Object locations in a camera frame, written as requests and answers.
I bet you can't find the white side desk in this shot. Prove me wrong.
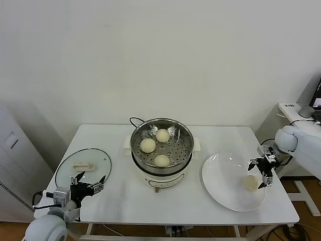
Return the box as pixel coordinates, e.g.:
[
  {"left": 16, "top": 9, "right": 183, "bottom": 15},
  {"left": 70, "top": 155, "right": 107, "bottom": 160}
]
[{"left": 255, "top": 101, "right": 321, "bottom": 216}]

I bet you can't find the black pot power cord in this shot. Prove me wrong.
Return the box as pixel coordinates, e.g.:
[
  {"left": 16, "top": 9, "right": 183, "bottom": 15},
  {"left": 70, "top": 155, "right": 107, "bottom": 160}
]
[{"left": 129, "top": 116, "right": 146, "bottom": 129}]

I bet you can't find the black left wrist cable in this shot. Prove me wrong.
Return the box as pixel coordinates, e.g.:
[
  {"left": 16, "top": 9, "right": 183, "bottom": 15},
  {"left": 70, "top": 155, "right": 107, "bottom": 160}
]
[{"left": 32, "top": 192, "right": 55, "bottom": 210}]

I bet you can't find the dark open laptop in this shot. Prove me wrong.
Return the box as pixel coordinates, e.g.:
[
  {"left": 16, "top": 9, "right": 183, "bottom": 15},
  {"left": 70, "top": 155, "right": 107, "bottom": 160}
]
[{"left": 308, "top": 77, "right": 321, "bottom": 121}]

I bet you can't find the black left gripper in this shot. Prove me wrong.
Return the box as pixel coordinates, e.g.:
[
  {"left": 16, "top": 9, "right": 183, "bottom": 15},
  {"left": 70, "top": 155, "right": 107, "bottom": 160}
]
[{"left": 70, "top": 171, "right": 106, "bottom": 203}]

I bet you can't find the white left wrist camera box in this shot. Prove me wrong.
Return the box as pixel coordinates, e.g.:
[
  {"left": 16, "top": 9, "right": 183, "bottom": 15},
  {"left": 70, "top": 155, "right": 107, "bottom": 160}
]
[{"left": 42, "top": 187, "right": 71, "bottom": 206}]

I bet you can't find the round glass pot lid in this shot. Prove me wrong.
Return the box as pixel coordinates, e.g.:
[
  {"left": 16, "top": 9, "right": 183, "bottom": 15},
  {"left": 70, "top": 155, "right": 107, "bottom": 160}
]
[{"left": 55, "top": 148, "right": 112, "bottom": 196}]

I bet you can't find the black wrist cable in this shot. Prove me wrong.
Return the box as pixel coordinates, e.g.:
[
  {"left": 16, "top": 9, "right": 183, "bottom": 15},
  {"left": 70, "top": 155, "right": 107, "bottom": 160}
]
[
  {"left": 275, "top": 152, "right": 293, "bottom": 169},
  {"left": 32, "top": 192, "right": 55, "bottom": 210}
]

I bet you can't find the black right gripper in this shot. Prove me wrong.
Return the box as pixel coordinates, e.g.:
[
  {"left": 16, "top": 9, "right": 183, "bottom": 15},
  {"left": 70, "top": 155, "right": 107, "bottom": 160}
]
[{"left": 247, "top": 155, "right": 276, "bottom": 189}]

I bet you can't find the grey round desk gadget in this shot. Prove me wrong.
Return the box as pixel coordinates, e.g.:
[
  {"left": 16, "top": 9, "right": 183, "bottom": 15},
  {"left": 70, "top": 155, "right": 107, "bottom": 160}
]
[{"left": 298, "top": 105, "right": 315, "bottom": 119}]

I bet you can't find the white rectangular table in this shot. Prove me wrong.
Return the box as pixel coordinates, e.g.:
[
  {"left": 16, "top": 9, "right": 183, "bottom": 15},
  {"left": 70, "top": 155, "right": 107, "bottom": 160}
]
[{"left": 34, "top": 124, "right": 300, "bottom": 241}]

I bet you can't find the grey metal cabinet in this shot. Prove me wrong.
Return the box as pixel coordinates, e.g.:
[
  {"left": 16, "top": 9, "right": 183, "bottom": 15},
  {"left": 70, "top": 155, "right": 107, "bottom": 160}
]
[{"left": 0, "top": 102, "right": 55, "bottom": 224}]

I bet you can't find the large white round plate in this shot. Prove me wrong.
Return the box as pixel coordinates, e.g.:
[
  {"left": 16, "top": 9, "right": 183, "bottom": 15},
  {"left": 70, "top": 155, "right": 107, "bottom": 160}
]
[{"left": 202, "top": 152, "right": 268, "bottom": 213}]

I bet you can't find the white steamed baozi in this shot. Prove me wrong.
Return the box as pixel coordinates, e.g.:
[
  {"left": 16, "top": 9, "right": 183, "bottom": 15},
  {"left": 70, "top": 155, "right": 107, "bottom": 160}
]
[
  {"left": 139, "top": 138, "right": 156, "bottom": 153},
  {"left": 155, "top": 129, "right": 170, "bottom": 143},
  {"left": 245, "top": 175, "right": 259, "bottom": 192},
  {"left": 153, "top": 154, "right": 171, "bottom": 168}
]

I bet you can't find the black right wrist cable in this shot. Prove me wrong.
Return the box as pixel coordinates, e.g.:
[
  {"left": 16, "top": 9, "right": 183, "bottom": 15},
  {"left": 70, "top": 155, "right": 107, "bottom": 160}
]
[{"left": 275, "top": 152, "right": 293, "bottom": 169}]

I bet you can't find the perforated steel steamer basket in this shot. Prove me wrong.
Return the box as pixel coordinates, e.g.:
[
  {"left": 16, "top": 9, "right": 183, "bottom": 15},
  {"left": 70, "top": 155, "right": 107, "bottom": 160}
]
[{"left": 130, "top": 118, "right": 195, "bottom": 174}]

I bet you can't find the cream electric cooking pot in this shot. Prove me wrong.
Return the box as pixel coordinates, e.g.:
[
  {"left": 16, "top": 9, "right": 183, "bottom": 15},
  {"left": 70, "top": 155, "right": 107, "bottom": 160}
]
[{"left": 123, "top": 135, "right": 202, "bottom": 194}]

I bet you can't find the white power strip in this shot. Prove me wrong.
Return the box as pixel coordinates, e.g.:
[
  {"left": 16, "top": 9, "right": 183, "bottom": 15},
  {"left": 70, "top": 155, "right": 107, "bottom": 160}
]
[{"left": 165, "top": 225, "right": 194, "bottom": 238}]

